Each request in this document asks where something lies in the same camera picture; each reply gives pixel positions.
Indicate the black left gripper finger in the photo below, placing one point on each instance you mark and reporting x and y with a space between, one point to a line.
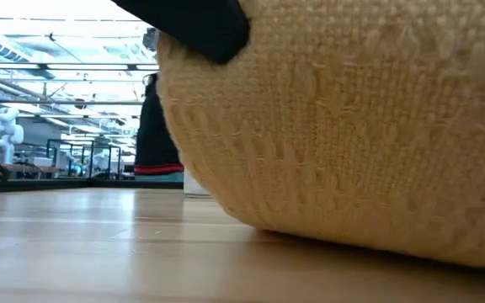
200 25

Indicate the yellow towel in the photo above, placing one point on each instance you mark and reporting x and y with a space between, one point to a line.
343 139

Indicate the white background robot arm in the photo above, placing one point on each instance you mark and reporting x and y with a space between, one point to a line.
4 132

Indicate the person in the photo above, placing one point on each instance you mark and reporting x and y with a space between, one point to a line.
154 139

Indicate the black background workstation frame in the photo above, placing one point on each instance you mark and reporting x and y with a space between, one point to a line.
82 157

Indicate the black metal table frame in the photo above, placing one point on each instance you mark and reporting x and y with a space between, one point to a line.
57 184

